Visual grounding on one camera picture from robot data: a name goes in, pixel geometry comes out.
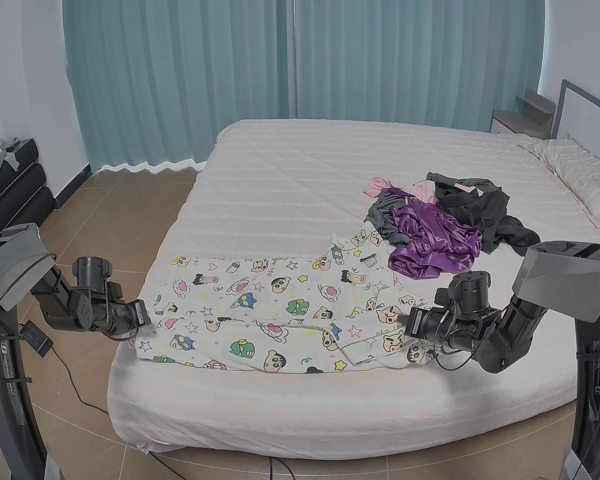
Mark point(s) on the pile of clothes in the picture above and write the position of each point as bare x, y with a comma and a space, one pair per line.
480, 208

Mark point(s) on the grey bedside table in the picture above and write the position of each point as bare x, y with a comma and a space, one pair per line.
515, 120

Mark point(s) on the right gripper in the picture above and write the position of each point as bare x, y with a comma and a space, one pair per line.
432, 325

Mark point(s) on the white printed pyjama top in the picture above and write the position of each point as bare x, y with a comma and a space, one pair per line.
260, 308

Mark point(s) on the black chest of drawers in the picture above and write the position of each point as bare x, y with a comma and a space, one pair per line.
15, 188

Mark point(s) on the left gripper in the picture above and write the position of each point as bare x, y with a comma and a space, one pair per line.
130, 318

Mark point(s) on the black power adapter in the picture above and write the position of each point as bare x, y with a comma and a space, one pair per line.
36, 339

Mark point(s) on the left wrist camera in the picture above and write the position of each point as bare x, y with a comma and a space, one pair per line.
116, 292

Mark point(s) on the blue-green curtain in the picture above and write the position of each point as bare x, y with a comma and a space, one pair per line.
180, 68
405, 43

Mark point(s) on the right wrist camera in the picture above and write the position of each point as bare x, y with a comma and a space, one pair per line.
442, 298

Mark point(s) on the purple satin garment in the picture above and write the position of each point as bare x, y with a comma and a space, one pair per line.
430, 238

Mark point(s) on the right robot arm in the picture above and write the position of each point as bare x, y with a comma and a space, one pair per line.
555, 278

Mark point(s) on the cream pillow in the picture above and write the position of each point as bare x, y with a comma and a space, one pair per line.
575, 173

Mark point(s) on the bed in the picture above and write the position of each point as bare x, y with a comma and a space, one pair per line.
305, 168

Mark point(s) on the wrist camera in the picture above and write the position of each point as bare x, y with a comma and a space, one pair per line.
116, 292
442, 298

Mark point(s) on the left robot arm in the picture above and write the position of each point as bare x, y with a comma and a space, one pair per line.
15, 263

